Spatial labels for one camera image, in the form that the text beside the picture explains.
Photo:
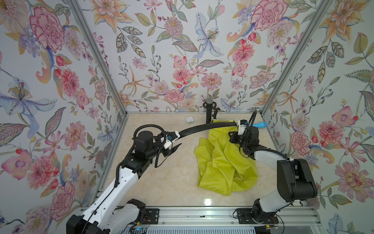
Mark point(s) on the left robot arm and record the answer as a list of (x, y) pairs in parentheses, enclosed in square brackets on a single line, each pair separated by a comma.
[(104, 216)]

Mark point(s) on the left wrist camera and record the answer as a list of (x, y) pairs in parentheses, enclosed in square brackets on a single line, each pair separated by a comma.
[(171, 137)]

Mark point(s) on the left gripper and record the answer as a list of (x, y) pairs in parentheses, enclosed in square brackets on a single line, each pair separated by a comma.
[(167, 152)]

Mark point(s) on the blue toy microphone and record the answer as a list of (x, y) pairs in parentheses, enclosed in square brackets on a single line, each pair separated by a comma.
[(260, 125)]

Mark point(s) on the black leather belt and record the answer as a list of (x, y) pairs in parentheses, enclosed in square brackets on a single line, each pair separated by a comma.
[(205, 127)]

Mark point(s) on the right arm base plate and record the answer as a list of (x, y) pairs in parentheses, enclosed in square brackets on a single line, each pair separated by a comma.
[(250, 216)]

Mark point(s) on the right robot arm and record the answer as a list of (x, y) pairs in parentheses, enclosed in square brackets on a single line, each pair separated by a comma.
[(294, 177)]

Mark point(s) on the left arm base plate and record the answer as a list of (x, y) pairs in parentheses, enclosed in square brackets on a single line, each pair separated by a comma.
[(147, 216)]

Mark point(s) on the small white earbud case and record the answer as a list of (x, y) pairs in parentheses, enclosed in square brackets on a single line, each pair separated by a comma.
[(189, 119)]

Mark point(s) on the aluminium front rail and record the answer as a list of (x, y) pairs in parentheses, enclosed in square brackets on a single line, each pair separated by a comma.
[(222, 216)]

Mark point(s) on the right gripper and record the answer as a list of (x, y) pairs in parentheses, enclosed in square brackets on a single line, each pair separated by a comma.
[(233, 137)]

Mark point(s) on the lime green trousers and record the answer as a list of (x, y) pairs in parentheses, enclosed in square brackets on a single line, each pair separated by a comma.
[(222, 166)]

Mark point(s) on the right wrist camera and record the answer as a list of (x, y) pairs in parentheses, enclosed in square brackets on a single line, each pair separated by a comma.
[(242, 125)]

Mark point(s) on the black microphone on tripod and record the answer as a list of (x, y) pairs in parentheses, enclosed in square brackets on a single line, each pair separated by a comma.
[(211, 110)]

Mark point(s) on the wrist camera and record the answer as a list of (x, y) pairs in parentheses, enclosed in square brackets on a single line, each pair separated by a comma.
[(242, 125), (171, 137)]

